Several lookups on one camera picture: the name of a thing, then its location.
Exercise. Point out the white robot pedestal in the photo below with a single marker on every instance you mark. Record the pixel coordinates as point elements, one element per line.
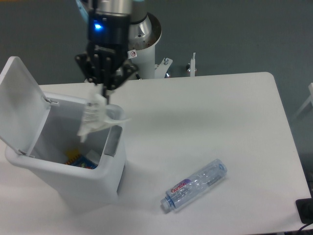
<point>143,38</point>

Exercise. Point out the white trash can lid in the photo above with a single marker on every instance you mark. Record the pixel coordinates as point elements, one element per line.
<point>24,108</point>

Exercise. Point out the colourful trash in can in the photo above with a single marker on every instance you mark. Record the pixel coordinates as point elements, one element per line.
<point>75,158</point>

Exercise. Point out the clear plastic water bottle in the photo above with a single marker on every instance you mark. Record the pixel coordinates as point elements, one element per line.
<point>187,189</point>

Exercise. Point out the black device at edge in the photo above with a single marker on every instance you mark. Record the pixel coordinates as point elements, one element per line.
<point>305,210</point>

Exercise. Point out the clear plastic wrapper bag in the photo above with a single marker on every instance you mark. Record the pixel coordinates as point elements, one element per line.
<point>95,116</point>

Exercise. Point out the white trash can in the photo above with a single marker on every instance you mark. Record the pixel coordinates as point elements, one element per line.
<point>104,148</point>

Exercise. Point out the white furniture leg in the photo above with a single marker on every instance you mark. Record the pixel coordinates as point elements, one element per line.
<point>307,105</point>

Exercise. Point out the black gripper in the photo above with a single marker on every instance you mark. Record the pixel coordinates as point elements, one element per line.
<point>108,36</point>

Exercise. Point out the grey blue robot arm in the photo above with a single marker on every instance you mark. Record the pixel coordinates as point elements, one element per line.
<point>110,6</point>

